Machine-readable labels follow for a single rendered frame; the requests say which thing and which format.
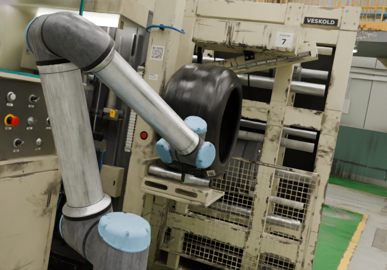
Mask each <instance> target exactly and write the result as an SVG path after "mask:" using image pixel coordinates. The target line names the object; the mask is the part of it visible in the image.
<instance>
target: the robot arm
mask: <svg viewBox="0 0 387 270"><path fill-rule="evenodd" d="M25 42H26V45H27V47H28V48H29V50H30V51H31V52H32V53H33V54H34V56H35V61H36V66H37V68H38V69H39V74H40V79H41V85H42V88H43V93H44V98H45V103H46V106H47V111H48V117H49V120H50V125H51V130H52V135H53V138H54V143H55V148H56V153H57V157H58V162H59V167H60V172H61V175H62V180H63V185H64V190H65V194H66V199H67V202H66V204H65V205H64V206H63V208H62V213H63V214H62V217H61V219H60V224H59V230H60V233H61V236H62V238H63V239H64V241H65V242H66V243H67V244H68V246H70V247H71V248H73V249H74V250H76V251H77V252H78V253H79V254H80V255H82V256H83V257H84V258H85V259H87V260H88V261H89V262H90V263H91V264H93V270H146V267H147V259H148V254H149V245H150V241H151V237H150V230H151V229H150V225H149V223H148V222H147V221H146V220H145V219H143V218H142V217H140V216H137V215H135V214H131V213H126V214H124V213H123V212H113V208H112V202H111V198H110V196H108V195H107V194H105V193H103V188H102V183H101V178H100V172H99V168H98V162H97V156H96V150H95V146H94V140H93V135H92V129H91V125H90V119H89V113H88V107H87V103H86V97H85V91H84V86H83V82H82V76H81V70H82V71H83V72H92V73H93V74H94V75H95V76H96V77H97V78H99V79H100V80H101V81H102V82H103V83H104V84H105V85H106V86H108V87H109V88H110V89H111V90H112V91H113V92H114V93H115V94H116V95H117V96H118V97H119V98H120V99H121V100H122V101H124V102H125V103H126V104H127V105H128V106H129V107H130V108H131V109H132V110H133V111H134V112H135V113H136V114H137V115H138V116H140V117H141V118H142V119H143V120H144V121H145V122H146V123H147V124H148V125H149V126H150V127H151V128H152V129H153V130H155V131H156V132H157V133H158V134H159V135H160V136H161V137H162V138H161V140H159V141H158V142H157V143H156V145H155V149H156V151H157V154H158V156H159V157H160V159H161V160H162V161H163V163H164V164H165V166H169V165H175V164H180V163H181V164H182V167H181V183H182V184H184V183H193V182H195V181H194V180H193V179H191V178H190V177H198V178H199V176H200V171H201V168H207V167H209V166H210V165H211V164H212V163H213V160H214V158H215V147H214V145H213V144H212V143H210V142H205V141H204V140H205V136H206V132H207V124H206V122H205V121H204V120H203V119H202V118H200V117H197V116H190V117H187V118H186V119H185V120H184V121H183V120H182V119H181V118H180V117H179V116H178V115H177V114H176V113H175V112H174V110H173V109H172V108H171V107H170V106H169V105H168V104H167V103H166V102H165V101H164V100H163V99H162V98H161V97H160V96H159V95H158V94H157V93H156V92H155V91H154V90H153V89H152V88H151V87H150V86H149V85H148V84H147V83H146V81H145V80H144V79H143V78H142V77H141V76H140V75H139V74H138V73H137V72H136V71H135V70H134V69H133V68H132V67H131V66H130V65H129V64H128V63H127V62H126V61H125V60H124V59H123V58H122V57H121V56H120V55H119V54H118V53H117V52H116V50H115V41H114V40H113V39H112V38H111V37H110V35H109V34H107V33H106V32H105V31H104V30H103V29H101V28H100V27H99V26H98V25H96V24H95V23H93V22H91V21H90V20H88V19H87V18H85V17H83V16H80V15H78V14H75V13H72V12H66V11H61V12H55V13H51V14H42V15H40V16H38V17H36V18H34V19H33V20H32V21H31V22H30V23H29V24H28V26H27V28H26V30H25ZM197 174H199V175H197Z"/></svg>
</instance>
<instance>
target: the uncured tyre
mask: <svg viewBox="0 0 387 270"><path fill-rule="evenodd" d="M161 98H162V99H163V100H164V101H165V102H166V103H167V104H168V105H169V106H170V107H171V108H172V109H173V110H174V112H175V113H176V114H177V115H178V116H179V117H180V118H181V119H182V120H183V121H184V120H185V119H186V118H187V117H190V116H197V117H200V118H202V119H203V120H204V121H205V122H206V124H207V132H206V136H205V140H204V141H205V142H210V143H212V144H213V145H214V147H215V158H214V160H213V163H212V164H211V165H210V166H209V167H207V168H201V171H200V177H205V178H210V179H214V178H216V177H217V176H219V175H220V174H222V173H223V172H224V171H225V170H226V168H227V166H228V164H229V162H230V160H231V158H232V155H233V151H234V148H235V146H236V141H237V137H238V132H239V129H240V122H241V114H242V84H241V81H240V79H239V77H238V76H237V75H236V74H235V72H234V71H233V70H232V69H229V68H227V67H223V66H214V65H209V64H200V63H190V64H185V65H184V66H182V67H181V68H180V69H178V70H177V71H176V72H175V73H174V74H173V75H172V76H171V77H170V79H169V81H168V82H167V84H166V86H165V89H164V91H163V93H162V96H161ZM166 167H167V168H168V169H171V170H176V171H179V172H180V171H181V167H182V164H181V163H180V164H175V165H169V166H166ZM209 170H214V171H215V174H216V176H208V175H207V173H206V171H209Z"/></svg>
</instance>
